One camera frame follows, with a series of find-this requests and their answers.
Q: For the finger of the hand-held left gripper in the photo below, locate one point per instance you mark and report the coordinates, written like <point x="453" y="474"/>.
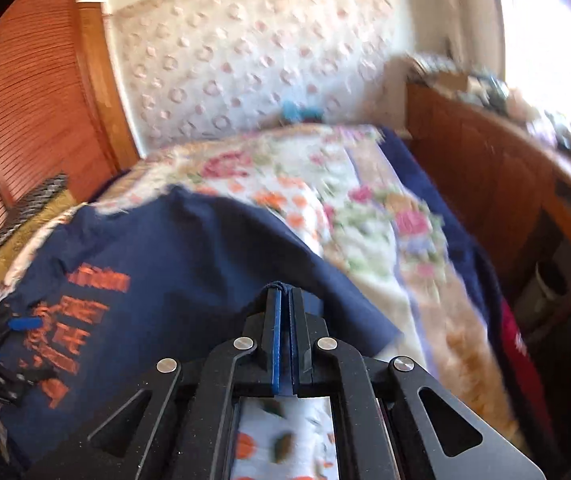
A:
<point x="5" y="377"/>
<point x="20" y="323"/>

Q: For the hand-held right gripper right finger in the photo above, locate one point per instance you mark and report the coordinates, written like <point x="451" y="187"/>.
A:
<point x="299" y="345"/>

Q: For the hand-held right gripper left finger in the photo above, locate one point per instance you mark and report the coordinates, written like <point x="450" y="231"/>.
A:
<point x="278" y="340"/>

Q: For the navy t-shirt orange print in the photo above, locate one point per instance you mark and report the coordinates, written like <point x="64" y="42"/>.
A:
<point x="190" y="260"/>

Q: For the gold patterned pillow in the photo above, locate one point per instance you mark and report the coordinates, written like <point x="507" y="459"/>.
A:
<point x="30" y="240"/>

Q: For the orange fruit print bedsheet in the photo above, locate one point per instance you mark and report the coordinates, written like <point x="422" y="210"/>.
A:
<point x="285" y="440"/>

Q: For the navy patterned pillow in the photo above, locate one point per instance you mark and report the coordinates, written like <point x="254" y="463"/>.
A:
<point x="25" y="215"/>

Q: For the floral blanket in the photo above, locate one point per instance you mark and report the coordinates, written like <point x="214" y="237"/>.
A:
<point x="405" y="220"/>

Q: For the navy blanket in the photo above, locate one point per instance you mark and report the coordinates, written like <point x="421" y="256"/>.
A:
<point x="465" y="250"/>

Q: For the red cloth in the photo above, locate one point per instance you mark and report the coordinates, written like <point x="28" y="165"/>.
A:
<point x="515" y="340"/>

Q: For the teal packet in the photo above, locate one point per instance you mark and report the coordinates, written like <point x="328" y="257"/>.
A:
<point x="298" y="111"/>

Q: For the wooden louvered door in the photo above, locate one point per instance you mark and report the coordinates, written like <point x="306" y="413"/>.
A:
<point x="30" y="85"/>

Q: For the wooden cabinet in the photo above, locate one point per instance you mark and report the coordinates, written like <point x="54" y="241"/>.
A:
<point x="465" y="160"/>

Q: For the grey bin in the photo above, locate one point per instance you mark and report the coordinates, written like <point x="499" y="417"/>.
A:
<point x="545" y="290"/>

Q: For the circle pattern sheer curtain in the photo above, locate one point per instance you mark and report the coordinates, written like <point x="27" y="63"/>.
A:
<point x="240" y="60"/>

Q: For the cardboard box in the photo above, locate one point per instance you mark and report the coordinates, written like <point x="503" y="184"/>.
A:
<point x="453" y="82"/>

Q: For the folded cloth stack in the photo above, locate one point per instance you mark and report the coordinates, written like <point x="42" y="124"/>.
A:
<point x="430" y="65"/>

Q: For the window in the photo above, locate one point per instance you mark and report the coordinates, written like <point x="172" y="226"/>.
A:
<point x="550" y="35"/>

